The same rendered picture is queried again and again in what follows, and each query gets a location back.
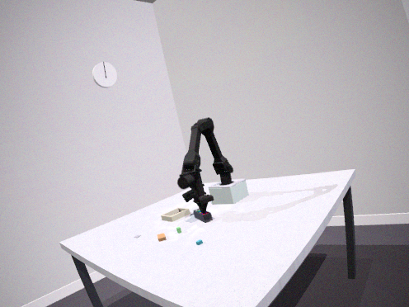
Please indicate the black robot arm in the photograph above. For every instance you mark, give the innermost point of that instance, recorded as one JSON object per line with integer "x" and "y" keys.
{"x": 190, "y": 173}

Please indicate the beige square tray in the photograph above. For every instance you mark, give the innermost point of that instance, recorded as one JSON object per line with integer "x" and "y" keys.
{"x": 175, "y": 214}

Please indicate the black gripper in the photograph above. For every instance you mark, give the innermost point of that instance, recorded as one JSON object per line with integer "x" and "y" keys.
{"x": 202, "y": 200}

